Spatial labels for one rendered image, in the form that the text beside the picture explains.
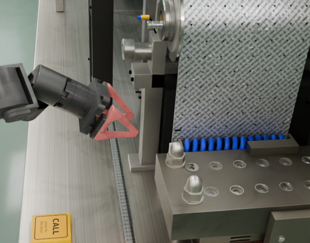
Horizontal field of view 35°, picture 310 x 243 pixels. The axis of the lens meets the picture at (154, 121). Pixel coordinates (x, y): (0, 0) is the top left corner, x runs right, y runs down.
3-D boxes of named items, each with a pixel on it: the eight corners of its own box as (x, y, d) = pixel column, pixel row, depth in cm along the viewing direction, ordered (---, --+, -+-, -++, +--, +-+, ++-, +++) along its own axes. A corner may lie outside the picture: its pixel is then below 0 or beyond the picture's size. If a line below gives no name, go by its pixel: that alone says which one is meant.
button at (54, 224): (33, 223, 92) (32, 214, 91) (71, 221, 93) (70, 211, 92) (31, 252, 86) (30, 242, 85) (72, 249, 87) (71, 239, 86)
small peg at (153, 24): (146, 19, 85) (147, 22, 84) (162, 19, 86) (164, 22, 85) (146, 26, 86) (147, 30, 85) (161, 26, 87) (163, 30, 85)
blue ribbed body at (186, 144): (179, 150, 96) (180, 135, 94) (283, 144, 99) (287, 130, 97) (182, 161, 93) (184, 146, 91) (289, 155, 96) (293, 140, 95)
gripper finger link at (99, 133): (128, 155, 88) (82, 135, 84) (123, 133, 94) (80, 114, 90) (149, 127, 86) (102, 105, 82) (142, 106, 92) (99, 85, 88)
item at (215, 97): (171, 143, 95) (179, 56, 85) (285, 137, 99) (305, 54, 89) (171, 144, 95) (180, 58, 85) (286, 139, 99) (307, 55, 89)
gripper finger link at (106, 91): (126, 145, 91) (81, 125, 87) (121, 124, 97) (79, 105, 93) (146, 117, 89) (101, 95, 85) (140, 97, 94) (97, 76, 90)
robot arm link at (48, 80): (29, 83, 79) (38, 55, 82) (14, 100, 84) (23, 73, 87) (67, 100, 82) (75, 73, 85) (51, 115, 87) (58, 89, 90)
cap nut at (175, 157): (163, 156, 90) (165, 136, 88) (182, 155, 91) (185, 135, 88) (167, 169, 87) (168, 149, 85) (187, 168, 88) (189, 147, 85)
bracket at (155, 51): (125, 158, 111) (129, 30, 94) (154, 156, 112) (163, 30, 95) (128, 172, 106) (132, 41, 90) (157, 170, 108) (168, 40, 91)
